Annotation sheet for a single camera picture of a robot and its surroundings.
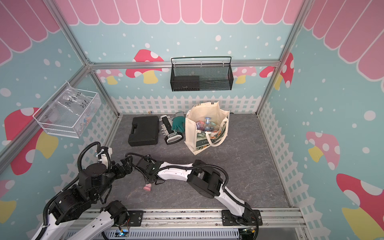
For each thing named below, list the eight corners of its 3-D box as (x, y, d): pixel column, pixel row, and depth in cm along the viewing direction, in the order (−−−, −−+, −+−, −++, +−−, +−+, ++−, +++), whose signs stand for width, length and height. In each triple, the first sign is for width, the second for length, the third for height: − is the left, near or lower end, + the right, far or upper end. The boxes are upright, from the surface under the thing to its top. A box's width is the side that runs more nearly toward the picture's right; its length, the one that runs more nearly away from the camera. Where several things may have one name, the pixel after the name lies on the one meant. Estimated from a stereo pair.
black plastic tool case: (129, 146, 104) (125, 140, 98) (137, 121, 119) (134, 115, 113) (156, 146, 104) (154, 140, 98) (161, 121, 119) (159, 115, 113)
